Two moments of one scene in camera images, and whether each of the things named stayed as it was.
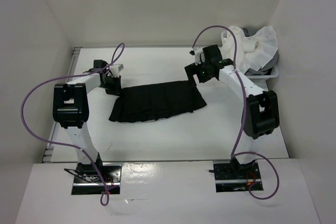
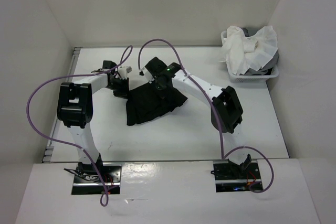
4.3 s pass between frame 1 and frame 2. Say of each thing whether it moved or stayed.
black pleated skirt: moved
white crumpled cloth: stayed
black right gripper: moved
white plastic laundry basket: stayed
